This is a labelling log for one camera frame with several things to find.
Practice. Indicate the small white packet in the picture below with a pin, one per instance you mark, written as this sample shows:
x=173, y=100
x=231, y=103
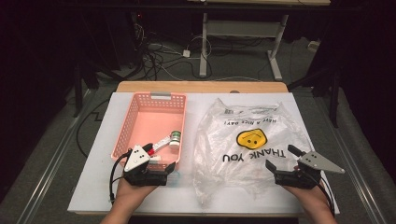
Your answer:
x=154, y=158

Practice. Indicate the small white bottle green cap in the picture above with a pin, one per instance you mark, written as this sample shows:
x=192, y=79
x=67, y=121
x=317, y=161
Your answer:
x=175, y=141

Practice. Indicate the white power adapter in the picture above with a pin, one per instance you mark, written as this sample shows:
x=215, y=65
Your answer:
x=186, y=53

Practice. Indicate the white tube red cap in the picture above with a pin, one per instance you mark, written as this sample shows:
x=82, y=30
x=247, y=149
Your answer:
x=162, y=143

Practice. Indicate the white board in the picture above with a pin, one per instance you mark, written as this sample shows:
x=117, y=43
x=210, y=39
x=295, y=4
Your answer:
x=93, y=186

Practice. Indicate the white frame desk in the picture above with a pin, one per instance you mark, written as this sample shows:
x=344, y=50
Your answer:
x=239, y=28

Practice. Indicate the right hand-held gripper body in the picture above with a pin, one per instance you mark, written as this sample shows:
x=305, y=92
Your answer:
x=314, y=161

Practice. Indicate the pink perforated plastic basket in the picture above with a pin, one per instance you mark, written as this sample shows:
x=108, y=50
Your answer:
x=149, y=119

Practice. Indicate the person's left hand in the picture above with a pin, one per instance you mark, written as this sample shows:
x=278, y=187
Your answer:
x=134, y=194

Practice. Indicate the person's right hand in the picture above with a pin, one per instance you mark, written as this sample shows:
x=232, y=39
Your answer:
x=306, y=196

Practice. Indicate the black metal stand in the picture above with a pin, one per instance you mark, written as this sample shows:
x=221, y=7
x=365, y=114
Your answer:
x=334, y=99
x=77, y=93

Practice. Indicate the black computer tower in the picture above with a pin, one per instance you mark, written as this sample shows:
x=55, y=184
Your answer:
x=138, y=31

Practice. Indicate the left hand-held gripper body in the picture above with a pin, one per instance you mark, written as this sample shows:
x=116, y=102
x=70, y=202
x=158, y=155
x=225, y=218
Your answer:
x=137, y=158

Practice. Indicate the clear printed plastic bag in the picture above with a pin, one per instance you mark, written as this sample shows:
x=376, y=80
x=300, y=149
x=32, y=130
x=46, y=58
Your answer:
x=218, y=130

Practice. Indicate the metal floor rail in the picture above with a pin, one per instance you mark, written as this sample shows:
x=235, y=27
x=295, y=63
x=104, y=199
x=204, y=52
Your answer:
x=53, y=161
x=351, y=161

